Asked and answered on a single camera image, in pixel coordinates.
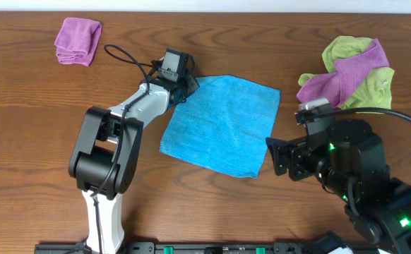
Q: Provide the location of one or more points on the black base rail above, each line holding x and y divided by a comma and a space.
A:
327, 243

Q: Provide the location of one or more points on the crumpled purple cloth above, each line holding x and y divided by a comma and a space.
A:
350, 75

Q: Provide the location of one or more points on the crumpled green cloth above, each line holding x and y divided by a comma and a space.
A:
376, 88

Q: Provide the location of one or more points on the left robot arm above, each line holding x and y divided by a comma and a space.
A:
106, 152

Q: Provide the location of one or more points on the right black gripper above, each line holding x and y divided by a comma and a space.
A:
295, 161

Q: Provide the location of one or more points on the folded purple cloth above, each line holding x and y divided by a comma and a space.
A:
77, 41

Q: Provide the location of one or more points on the blue microfiber cloth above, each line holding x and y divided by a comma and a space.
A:
223, 126

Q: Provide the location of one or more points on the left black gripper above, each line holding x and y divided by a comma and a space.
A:
190, 85

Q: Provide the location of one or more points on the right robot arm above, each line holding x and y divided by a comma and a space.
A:
348, 159

